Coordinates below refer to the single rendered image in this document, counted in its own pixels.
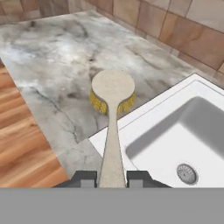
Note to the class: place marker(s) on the white sink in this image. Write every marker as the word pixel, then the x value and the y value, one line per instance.
pixel 180 137

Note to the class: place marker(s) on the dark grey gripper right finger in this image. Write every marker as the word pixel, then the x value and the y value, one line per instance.
pixel 140 178

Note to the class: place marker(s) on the beige dish brush yellow bristles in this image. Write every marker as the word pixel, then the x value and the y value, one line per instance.
pixel 113 96

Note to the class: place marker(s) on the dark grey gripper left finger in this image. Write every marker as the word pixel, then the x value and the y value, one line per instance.
pixel 85 178

